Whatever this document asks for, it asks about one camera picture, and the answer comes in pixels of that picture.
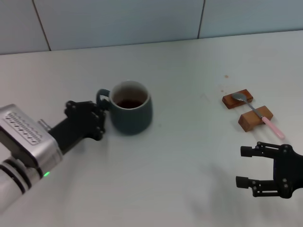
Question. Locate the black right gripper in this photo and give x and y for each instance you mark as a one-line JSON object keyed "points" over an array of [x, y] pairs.
{"points": [[287, 172]]}

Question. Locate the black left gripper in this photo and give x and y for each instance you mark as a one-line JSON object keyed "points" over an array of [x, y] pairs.
{"points": [[75, 123]]}

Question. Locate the grey ceramic cup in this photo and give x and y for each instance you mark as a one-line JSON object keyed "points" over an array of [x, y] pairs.
{"points": [[132, 116]]}

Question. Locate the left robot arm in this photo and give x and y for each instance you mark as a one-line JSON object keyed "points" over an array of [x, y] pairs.
{"points": [[14, 184]]}

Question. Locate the light notched wooden block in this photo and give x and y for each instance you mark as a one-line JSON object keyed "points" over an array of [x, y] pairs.
{"points": [[251, 119]]}

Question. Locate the dark flat wooden block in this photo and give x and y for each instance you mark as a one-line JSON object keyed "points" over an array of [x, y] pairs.
{"points": [[236, 100]]}

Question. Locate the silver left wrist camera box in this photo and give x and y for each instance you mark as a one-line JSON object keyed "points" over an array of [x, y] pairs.
{"points": [[23, 130]]}

